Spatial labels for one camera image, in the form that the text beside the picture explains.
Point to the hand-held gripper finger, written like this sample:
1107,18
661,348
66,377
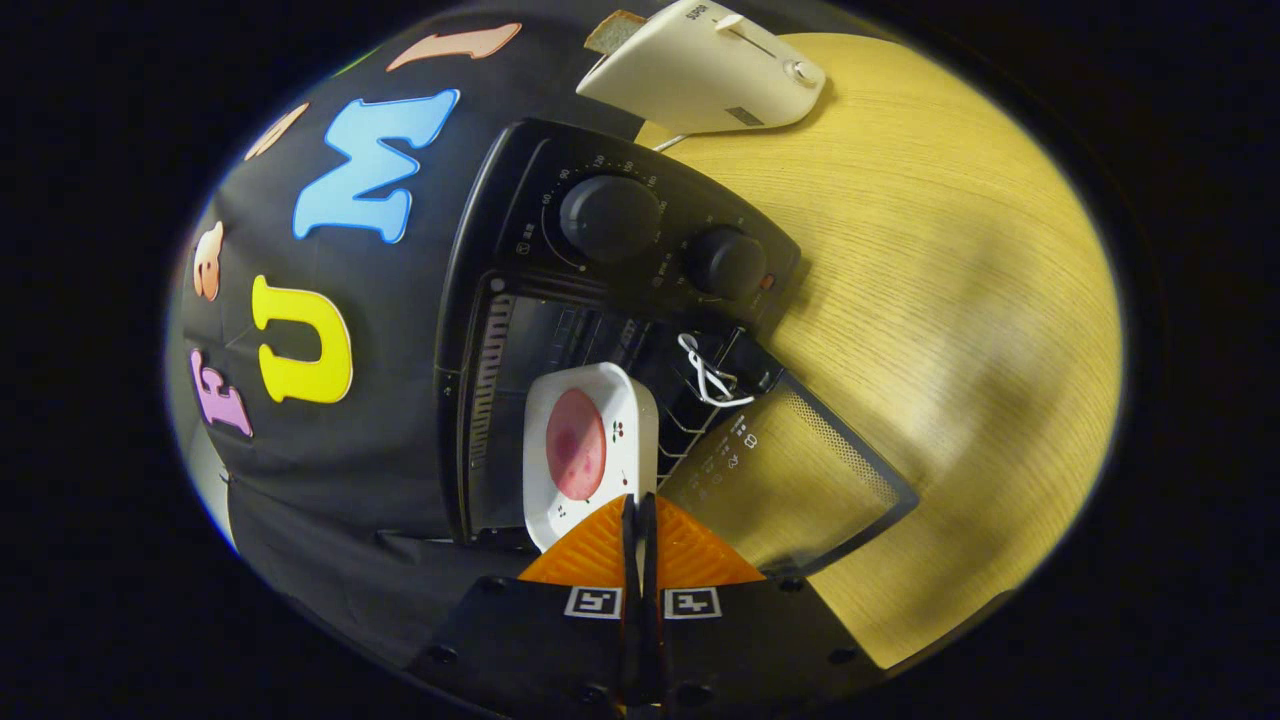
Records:
631,560
648,560

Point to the pink ham slice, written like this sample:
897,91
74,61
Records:
575,445

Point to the white square dish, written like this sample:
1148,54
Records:
632,400

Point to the black toaster oven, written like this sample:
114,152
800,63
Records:
610,215

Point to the white toaster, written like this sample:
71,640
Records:
700,80

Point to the black backdrop cloth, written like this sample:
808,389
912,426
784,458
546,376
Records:
400,300

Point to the brown bread slice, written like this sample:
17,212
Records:
612,30

